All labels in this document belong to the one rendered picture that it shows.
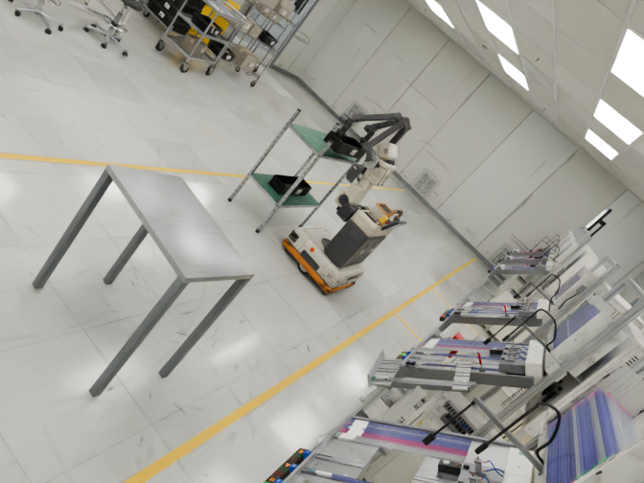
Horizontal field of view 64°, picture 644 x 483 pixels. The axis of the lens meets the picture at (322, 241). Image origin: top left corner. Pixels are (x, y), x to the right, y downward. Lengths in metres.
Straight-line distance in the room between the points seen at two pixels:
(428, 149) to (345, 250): 7.62
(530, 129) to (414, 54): 3.08
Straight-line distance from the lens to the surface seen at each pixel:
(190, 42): 7.74
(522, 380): 2.94
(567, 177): 11.61
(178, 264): 2.17
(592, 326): 2.84
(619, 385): 2.04
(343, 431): 2.23
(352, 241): 4.54
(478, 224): 11.72
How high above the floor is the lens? 1.95
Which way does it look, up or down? 20 degrees down
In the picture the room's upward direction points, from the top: 42 degrees clockwise
